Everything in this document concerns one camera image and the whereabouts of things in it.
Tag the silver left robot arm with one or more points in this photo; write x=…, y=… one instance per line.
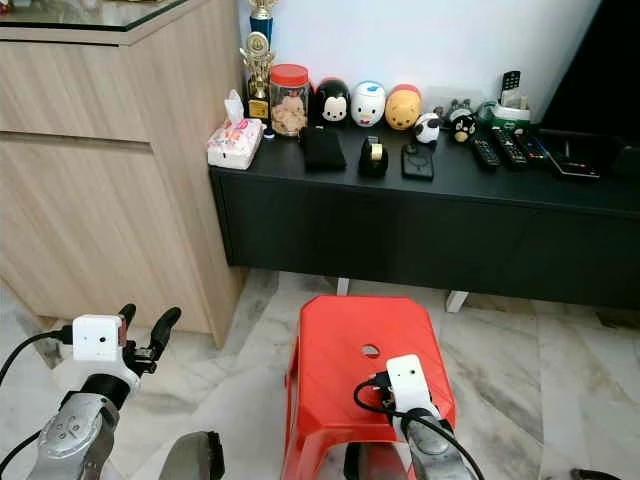
x=72, y=437

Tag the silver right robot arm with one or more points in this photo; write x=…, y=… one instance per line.
x=430, y=450

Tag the grey robot leg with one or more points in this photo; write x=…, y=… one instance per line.
x=190, y=460

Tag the light wooden cabinet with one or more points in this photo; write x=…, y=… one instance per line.
x=100, y=190

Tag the red plastic stool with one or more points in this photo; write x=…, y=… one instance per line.
x=350, y=340

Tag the pink tissue pack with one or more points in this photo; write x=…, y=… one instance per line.
x=233, y=142

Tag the black wallet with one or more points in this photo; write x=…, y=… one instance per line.
x=323, y=149

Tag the clear jar with red lid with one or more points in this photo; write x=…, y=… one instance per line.
x=289, y=102

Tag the black low console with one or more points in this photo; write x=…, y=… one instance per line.
x=410, y=230

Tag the black tape dispenser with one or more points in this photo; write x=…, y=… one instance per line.
x=373, y=158

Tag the small gold trophy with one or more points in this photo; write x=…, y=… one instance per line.
x=258, y=72

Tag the black mouse plush toy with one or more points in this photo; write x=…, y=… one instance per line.
x=330, y=102

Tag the black phone case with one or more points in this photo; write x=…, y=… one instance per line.
x=418, y=162

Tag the white duck plush toy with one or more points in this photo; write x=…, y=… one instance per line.
x=368, y=104

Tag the yellow bear plush toy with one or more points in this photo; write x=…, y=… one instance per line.
x=403, y=108

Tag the small white black plush toy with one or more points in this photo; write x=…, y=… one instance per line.
x=427, y=128

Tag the green remote holder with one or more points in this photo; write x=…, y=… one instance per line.
x=510, y=113

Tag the black upright remote control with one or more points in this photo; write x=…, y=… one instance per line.
x=511, y=83

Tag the black flat tray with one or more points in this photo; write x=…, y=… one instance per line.
x=575, y=156

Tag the black television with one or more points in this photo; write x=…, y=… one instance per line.
x=600, y=70

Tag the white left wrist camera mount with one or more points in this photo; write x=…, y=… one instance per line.
x=98, y=342

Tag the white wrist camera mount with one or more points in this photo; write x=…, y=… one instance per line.
x=408, y=382
x=98, y=342

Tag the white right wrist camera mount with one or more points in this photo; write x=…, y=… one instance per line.
x=408, y=382

